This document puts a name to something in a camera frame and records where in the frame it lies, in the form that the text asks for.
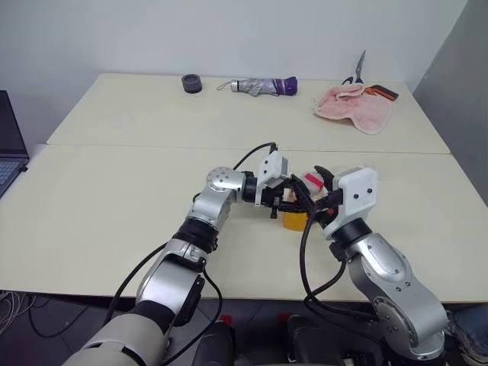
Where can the orange black hand tool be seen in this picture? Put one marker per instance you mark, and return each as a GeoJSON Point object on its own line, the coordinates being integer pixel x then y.
{"type": "Point", "coordinates": [383, 92]}

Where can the folded silver purple umbrella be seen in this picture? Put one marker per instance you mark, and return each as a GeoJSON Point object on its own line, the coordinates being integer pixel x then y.
{"type": "Point", "coordinates": [259, 87]}

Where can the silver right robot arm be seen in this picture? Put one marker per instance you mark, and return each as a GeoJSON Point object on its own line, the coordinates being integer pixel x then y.
{"type": "Point", "coordinates": [385, 267]}

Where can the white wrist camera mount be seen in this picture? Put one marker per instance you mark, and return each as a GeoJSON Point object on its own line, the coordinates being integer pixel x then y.
{"type": "Point", "coordinates": [358, 190]}
{"type": "Point", "coordinates": [271, 167]}

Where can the dark rounded shape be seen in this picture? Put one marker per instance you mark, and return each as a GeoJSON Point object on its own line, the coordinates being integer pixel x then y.
{"type": "Point", "coordinates": [320, 343]}
{"type": "Point", "coordinates": [213, 345]}

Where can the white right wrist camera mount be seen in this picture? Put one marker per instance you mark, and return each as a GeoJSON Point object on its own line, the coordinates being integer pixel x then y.
{"type": "Point", "coordinates": [358, 190]}

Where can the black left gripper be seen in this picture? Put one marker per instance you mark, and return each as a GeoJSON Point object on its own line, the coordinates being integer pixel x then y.
{"type": "Point", "coordinates": [275, 200]}

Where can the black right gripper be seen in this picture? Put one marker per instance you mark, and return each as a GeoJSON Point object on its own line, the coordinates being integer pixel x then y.
{"type": "Point", "coordinates": [332, 202]}

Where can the blue fabric bundle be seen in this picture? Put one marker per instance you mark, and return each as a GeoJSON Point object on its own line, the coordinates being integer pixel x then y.
{"type": "Point", "coordinates": [470, 331]}

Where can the small red part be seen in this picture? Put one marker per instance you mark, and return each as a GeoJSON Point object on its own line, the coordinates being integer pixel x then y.
{"type": "Point", "coordinates": [284, 317]}
{"type": "Point", "coordinates": [227, 319]}

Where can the black tape roll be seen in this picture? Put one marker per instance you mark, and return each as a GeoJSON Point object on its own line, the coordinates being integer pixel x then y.
{"type": "Point", "coordinates": [191, 84]}

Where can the pink towel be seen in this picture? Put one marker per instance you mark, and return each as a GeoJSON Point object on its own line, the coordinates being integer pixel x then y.
{"type": "Point", "coordinates": [350, 110]}

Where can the clear bottle with orange drink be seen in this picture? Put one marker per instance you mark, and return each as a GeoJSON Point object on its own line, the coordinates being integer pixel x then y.
{"type": "Point", "coordinates": [295, 222]}

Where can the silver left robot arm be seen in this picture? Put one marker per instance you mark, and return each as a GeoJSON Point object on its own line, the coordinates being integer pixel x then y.
{"type": "Point", "coordinates": [213, 206]}

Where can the dark laptop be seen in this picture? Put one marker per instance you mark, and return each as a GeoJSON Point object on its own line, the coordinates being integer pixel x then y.
{"type": "Point", "coordinates": [11, 141]}

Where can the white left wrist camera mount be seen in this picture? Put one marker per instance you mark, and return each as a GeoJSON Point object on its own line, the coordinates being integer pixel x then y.
{"type": "Point", "coordinates": [271, 167]}

